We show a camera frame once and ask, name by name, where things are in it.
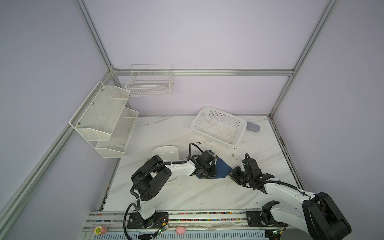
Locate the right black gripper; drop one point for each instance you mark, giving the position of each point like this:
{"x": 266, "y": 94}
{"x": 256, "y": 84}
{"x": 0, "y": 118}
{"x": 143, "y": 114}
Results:
{"x": 234, "y": 175}

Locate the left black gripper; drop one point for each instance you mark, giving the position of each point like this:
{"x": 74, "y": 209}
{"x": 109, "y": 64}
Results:
{"x": 213, "y": 171}

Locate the blue paper napkin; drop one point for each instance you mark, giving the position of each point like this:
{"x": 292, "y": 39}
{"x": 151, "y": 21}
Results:
{"x": 222, "y": 168}

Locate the white rectangular plastic tray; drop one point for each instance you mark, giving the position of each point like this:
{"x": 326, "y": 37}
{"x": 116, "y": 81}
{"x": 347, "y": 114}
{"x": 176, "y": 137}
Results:
{"x": 168, "y": 154}

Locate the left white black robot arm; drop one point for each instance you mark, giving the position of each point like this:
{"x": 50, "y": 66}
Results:
{"x": 149, "y": 179}

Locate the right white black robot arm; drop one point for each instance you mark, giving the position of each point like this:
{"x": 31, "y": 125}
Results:
{"x": 315, "y": 214}

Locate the white perforated plastic basket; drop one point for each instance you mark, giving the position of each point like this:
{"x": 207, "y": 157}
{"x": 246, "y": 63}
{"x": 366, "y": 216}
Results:
{"x": 220, "y": 127}

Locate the grey oval pouch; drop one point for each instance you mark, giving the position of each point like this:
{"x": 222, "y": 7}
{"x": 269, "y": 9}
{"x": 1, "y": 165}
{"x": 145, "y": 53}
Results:
{"x": 253, "y": 127}

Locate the pink round toy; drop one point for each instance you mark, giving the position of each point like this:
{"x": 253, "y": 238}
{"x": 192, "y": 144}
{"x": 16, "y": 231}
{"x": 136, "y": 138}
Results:
{"x": 180, "y": 230}

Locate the white two-tier mesh shelf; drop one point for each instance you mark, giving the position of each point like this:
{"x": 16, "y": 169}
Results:
{"x": 105, "y": 121}

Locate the pink green toy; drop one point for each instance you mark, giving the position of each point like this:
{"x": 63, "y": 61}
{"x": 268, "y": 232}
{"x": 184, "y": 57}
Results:
{"x": 100, "y": 230}

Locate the white wire wall basket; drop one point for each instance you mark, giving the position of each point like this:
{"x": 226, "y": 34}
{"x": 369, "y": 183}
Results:
{"x": 150, "y": 80}

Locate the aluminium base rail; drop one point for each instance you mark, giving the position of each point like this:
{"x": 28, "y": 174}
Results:
{"x": 200, "y": 225}

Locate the aluminium frame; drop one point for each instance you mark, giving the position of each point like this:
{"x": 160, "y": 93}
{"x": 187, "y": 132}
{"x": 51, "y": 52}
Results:
{"x": 20, "y": 200}

